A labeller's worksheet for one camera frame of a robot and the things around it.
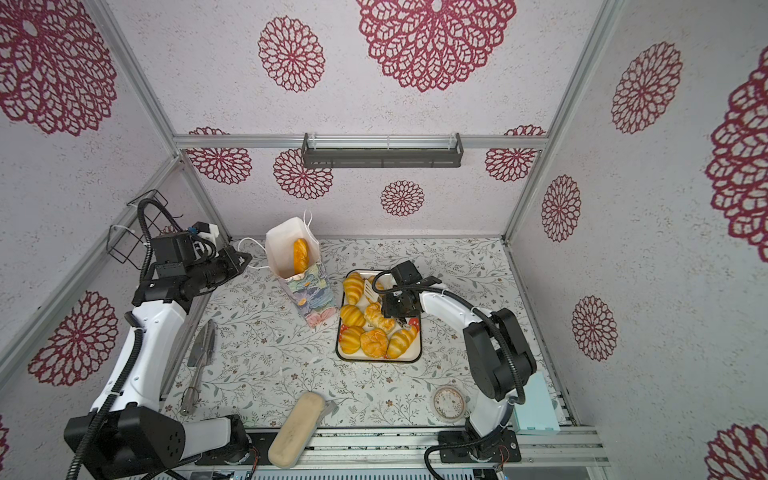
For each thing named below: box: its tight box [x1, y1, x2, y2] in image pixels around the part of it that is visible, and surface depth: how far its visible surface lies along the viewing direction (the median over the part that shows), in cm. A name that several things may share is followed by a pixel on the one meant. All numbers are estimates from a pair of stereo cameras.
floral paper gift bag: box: [265, 217, 337, 329], surface depth 90 cm
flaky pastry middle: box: [364, 302, 396, 332], surface depth 95 cm
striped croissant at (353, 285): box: [343, 272, 365, 305], surface depth 102 cm
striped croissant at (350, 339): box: [340, 326, 364, 355], surface depth 91 cm
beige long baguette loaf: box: [268, 392, 325, 469], surface depth 75 cm
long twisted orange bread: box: [293, 238, 309, 275], surface depth 95 cm
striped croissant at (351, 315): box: [340, 304, 366, 327], surface depth 96 cm
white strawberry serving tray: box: [336, 269, 422, 363], surface depth 92 cm
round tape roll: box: [433, 385, 466, 421], surface depth 83 cm
